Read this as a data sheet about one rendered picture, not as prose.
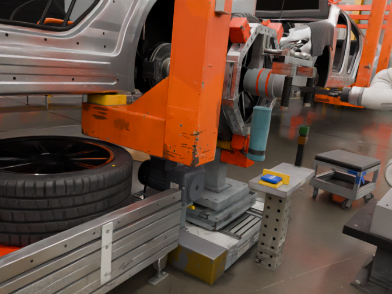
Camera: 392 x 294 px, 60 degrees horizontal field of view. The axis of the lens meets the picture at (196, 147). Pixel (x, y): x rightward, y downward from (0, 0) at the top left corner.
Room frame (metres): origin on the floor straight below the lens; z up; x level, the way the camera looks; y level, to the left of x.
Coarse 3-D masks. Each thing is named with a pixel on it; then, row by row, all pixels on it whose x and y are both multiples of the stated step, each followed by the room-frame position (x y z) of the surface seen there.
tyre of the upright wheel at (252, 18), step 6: (252, 18) 1.81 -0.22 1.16; (228, 42) 1.62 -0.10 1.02; (228, 48) 1.63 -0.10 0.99; (258, 102) 2.01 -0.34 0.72; (222, 114) 1.64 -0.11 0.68; (222, 120) 1.65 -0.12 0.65; (222, 126) 1.66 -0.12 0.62; (228, 126) 1.71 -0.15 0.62; (222, 132) 1.67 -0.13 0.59; (228, 132) 1.72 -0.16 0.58; (222, 138) 1.72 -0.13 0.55; (228, 138) 1.73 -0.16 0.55
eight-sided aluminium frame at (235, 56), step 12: (252, 24) 1.68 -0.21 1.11; (252, 36) 1.64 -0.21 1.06; (240, 48) 1.58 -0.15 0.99; (276, 48) 1.91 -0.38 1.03; (228, 60) 1.57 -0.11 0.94; (240, 60) 1.56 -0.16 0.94; (228, 72) 1.57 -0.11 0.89; (228, 84) 1.58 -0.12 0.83; (228, 96) 1.58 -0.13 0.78; (228, 108) 1.57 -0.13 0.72; (228, 120) 1.64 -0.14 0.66; (240, 120) 1.63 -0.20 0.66; (240, 132) 1.66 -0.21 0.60
